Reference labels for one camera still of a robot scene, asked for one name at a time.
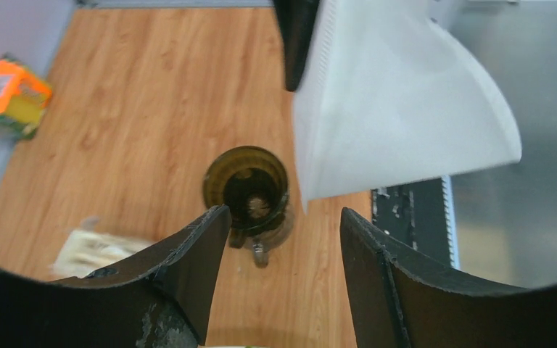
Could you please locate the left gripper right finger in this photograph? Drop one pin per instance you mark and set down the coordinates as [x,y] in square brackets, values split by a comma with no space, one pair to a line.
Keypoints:
[399,297]

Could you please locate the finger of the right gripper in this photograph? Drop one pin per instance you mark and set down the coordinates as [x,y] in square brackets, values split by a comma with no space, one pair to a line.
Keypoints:
[296,21]

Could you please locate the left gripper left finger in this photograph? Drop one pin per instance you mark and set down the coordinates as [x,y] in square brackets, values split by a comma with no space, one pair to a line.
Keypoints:
[158,297]

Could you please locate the pack of paper filters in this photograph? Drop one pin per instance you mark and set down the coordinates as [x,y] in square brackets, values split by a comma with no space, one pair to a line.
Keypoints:
[86,250]

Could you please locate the clear glass coffee server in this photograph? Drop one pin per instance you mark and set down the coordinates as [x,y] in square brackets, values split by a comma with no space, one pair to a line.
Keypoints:
[261,244]

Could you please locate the white paper coffee filter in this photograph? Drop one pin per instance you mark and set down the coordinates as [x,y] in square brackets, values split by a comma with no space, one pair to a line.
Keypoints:
[389,97]

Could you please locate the dark brown coffee dripper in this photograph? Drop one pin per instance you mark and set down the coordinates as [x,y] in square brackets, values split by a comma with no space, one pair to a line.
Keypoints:
[253,183]

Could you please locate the orange green carton box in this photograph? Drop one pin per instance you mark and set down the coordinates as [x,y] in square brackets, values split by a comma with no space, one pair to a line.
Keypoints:
[24,98]

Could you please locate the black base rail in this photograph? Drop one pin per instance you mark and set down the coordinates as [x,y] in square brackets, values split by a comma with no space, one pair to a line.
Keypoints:
[421,215]

